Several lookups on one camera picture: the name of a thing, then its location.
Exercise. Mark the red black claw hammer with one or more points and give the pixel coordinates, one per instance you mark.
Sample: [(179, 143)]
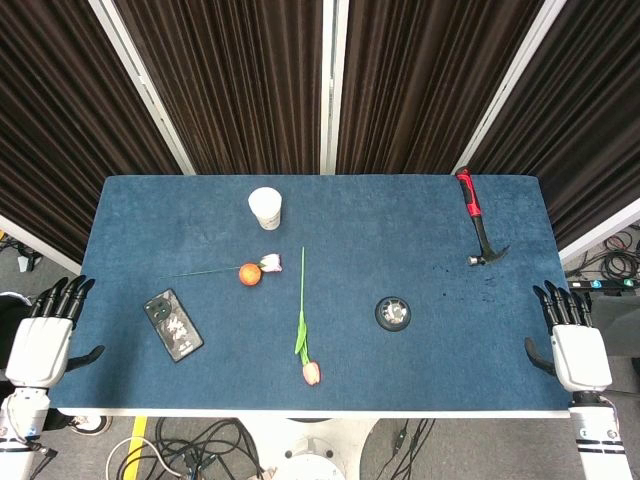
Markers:
[(475, 210)]

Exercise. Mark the dark brown curtain panel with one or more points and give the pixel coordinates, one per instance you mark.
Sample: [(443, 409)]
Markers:
[(60, 140), (585, 125), (425, 85), (235, 85)]

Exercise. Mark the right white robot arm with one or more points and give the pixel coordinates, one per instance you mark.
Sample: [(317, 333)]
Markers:
[(597, 440)]

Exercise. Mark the round black metal object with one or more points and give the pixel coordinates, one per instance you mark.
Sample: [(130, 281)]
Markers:
[(393, 313)]

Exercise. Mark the black power strip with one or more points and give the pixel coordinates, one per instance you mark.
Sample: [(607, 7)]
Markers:
[(607, 285)]

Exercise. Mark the white paper cup stack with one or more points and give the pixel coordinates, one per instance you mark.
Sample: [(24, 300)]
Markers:
[(266, 207)]

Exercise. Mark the black white shoe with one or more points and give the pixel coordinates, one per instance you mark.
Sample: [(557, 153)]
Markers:
[(92, 424)]

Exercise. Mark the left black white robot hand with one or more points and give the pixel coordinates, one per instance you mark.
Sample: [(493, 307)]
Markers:
[(37, 350)]

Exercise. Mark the pink artificial tulip with leaves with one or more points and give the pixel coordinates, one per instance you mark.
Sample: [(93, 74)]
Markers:
[(311, 372)]

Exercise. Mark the white frame post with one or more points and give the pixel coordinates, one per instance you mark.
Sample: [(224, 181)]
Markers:
[(505, 90), (35, 242), (600, 232), (145, 90), (333, 85)]

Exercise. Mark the white round base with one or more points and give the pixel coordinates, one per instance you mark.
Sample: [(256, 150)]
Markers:
[(309, 457)]

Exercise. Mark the black smartphone with printed case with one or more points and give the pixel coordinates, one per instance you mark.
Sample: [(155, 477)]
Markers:
[(173, 325)]

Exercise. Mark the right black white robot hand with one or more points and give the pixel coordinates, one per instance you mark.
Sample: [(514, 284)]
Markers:
[(582, 357)]

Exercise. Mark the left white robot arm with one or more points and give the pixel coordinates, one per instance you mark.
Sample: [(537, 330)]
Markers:
[(20, 430)]

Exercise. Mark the blue table cloth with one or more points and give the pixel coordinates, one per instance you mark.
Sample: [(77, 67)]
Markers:
[(320, 300)]

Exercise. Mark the white pink artificial tulip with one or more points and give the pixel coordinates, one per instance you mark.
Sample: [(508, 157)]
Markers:
[(271, 262)]

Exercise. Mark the orange fruit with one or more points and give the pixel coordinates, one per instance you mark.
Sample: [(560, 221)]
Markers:
[(250, 274)]

